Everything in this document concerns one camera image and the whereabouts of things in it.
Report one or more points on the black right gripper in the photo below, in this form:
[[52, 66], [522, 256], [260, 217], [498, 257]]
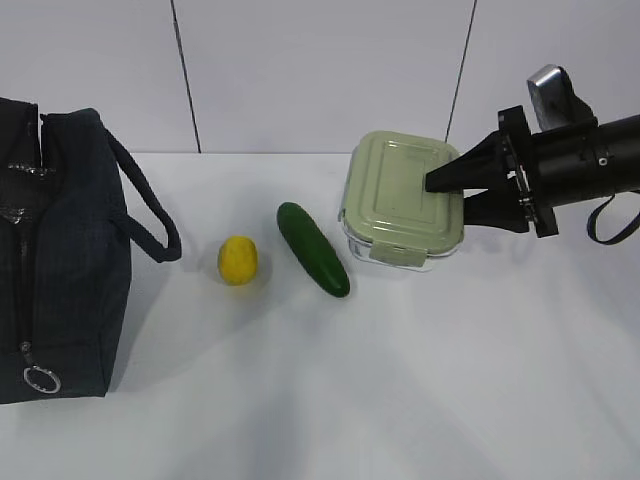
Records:
[[510, 151]]

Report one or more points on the green lid glass container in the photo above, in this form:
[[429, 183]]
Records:
[[386, 213]]

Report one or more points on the green cucumber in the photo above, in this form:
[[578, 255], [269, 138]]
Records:
[[312, 249]]

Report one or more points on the yellow lemon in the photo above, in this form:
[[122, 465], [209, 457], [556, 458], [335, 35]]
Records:
[[238, 261]]

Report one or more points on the dark blue lunch bag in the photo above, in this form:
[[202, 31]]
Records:
[[74, 203]]

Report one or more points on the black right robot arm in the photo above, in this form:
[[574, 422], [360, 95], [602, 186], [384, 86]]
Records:
[[586, 161]]

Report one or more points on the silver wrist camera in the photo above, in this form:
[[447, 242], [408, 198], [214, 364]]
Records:
[[555, 103]]

